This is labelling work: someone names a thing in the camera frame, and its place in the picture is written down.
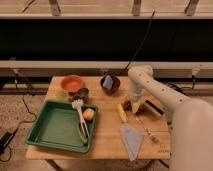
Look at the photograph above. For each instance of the small metal cup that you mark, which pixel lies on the small metal cup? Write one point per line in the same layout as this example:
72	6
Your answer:
84	94

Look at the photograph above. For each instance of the yellow lemon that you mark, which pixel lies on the yellow lemon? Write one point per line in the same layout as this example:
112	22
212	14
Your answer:
88	114

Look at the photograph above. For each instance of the metal fork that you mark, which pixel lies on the metal fork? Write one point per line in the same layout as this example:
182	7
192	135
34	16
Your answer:
152	136

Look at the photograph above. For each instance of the brown grape bunch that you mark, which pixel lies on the brown grape bunch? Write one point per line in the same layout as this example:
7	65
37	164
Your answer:
140	110

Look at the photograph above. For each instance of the white dish brush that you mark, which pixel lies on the white dish brush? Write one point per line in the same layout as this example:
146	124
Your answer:
77	104

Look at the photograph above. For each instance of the wooden table board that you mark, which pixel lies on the wooden table board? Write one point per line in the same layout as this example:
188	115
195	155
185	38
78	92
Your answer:
107	142

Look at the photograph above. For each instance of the dark brown bowl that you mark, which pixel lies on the dark brown bowl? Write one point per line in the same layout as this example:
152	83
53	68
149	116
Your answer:
115	87

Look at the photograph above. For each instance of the green plastic tray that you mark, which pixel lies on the green plastic tray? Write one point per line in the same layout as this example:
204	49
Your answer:
56	127

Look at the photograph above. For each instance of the black power adapter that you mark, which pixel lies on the black power adapter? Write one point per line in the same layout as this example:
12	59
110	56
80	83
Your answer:
4	141

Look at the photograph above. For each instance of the green peeler in tray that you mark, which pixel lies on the green peeler in tray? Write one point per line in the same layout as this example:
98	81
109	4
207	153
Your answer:
83	139

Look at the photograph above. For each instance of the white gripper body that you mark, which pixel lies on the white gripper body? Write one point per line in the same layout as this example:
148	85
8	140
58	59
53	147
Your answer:
135	95

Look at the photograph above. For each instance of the orange bowl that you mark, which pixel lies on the orange bowl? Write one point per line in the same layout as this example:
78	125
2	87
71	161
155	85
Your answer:
72	83

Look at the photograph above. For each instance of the yellow handled spatula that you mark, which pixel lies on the yellow handled spatula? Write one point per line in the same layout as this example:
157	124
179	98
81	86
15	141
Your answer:
131	137

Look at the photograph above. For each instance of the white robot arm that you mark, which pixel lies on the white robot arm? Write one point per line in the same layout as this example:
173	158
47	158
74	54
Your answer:
191	146

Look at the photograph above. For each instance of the blue cloth in bowl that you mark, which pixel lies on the blue cloth in bowl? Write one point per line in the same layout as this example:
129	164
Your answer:
108	82

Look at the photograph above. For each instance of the green lime slice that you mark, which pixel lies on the green lime slice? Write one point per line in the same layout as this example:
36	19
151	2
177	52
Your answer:
62	95

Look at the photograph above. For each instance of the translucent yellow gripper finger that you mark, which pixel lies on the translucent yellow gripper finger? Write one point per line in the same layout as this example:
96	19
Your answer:
136	105
127	104

